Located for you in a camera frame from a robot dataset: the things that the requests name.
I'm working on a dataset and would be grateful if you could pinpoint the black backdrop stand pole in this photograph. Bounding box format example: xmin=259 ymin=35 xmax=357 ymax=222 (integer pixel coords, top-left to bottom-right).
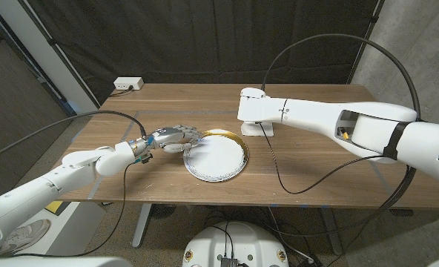
xmin=18 ymin=0 xmax=102 ymax=109
xmin=347 ymin=0 xmax=386 ymax=85

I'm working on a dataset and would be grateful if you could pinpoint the black torso cable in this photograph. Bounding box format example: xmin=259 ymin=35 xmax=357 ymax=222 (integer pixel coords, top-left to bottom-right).
xmin=204 ymin=220 xmax=236 ymax=259

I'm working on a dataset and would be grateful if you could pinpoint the grey table leg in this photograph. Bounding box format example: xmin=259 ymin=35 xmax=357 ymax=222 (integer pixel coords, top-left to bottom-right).
xmin=131 ymin=202 xmax=154 ymax=248
xmin=321 ymin=207 xmax=343 ymax=256

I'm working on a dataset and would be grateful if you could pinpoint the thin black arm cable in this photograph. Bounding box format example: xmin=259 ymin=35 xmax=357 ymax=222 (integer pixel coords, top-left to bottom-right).
xmin=11 ymin=159 xmax=146 ymax=258
xmin=258 ymin=122 xmax=389 ymax=196

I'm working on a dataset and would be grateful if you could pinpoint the black round floor object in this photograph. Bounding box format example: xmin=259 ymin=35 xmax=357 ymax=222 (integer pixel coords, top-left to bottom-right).
xmin=151 ymin=203 xmax=176 ymax=220

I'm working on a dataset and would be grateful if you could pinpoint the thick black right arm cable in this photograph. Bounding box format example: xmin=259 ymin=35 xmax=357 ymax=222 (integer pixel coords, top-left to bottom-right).
xmin=260 ymin=33 xmax=423 ymax=267

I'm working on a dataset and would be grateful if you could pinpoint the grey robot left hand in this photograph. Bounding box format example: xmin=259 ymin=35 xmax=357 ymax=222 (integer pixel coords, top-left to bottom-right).
xmin=130 ymin=125 xmax=205 ymax=160

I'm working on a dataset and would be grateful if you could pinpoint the small grey finned module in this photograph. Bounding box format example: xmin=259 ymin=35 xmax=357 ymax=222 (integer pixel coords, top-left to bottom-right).
xmin=219 ymin=255 xmax=240 ymax=267

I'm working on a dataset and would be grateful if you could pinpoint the yellow black-edged floor pad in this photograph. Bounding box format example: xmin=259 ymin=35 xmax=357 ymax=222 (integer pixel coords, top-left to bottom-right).
xmin=44 ymin=200 xmax=71 ymax=217

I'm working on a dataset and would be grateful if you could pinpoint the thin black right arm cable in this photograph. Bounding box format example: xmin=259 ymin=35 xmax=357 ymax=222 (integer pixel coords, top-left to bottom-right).
xmin=258 ymin=122 xmax=389 ymax=196

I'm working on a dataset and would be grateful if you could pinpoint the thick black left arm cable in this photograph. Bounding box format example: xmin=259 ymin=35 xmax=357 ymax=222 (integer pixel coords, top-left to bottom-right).
xmin=0 ymin=110 xmax=148 ymax=166

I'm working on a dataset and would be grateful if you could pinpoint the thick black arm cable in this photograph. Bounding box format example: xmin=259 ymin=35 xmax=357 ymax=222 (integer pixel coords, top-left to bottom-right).
xmin=0 ymin=110 xmax=148 ymax=166
xmin=260 ymin=33 xmax=423 ymax=267

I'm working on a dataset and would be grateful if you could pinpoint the black power box cable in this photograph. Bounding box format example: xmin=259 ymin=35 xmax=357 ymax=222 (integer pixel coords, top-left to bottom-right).
xmin=109 ymin=85 xmax=134 ymax=98

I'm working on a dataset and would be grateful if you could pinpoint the white power outlet box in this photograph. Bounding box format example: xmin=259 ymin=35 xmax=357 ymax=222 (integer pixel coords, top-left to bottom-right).
xmin=113 ymin=76 xmax=145 ymax=91

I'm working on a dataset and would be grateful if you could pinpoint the black curtain backdrop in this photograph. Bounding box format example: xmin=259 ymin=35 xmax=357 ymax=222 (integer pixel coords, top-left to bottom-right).
xmin=26 ymin=0 xmax=386 ymax=107

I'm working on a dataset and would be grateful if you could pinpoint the white floor cable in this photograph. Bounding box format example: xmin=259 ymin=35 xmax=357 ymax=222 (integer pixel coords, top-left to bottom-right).
xmin=267 ymin=205 xmax=315 ymax=263

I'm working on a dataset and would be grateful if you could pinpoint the grey tape outline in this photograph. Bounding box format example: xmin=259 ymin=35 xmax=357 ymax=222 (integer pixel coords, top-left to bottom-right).
xmin=88 ymin=109 xmax=402 ymax=203

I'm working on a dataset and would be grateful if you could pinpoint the white plate with gold rim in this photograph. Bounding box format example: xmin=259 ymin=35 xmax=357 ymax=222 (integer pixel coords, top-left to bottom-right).
xmin=182 ymin=128 xmax=250 ymax=183

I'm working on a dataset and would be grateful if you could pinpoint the white paper tissue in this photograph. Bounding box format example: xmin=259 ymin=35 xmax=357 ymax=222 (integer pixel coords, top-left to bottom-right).
xmin=240 ymin=121 xmax=274 ymax=138

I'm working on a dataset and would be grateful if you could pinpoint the white wall pillar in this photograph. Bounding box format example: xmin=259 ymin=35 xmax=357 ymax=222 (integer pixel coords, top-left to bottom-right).
xmin=0 ymin=0 xmax=100 ymax=116

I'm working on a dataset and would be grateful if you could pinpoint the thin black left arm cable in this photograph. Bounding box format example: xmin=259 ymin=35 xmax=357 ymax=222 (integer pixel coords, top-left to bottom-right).
xmin=11 ymin=159 xmax=146 ymax=258

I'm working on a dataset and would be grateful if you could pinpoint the white robot torso base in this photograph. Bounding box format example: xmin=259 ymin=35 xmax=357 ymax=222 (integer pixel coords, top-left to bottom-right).
xmin=181 ymin=221 xmax=290 ymax=267

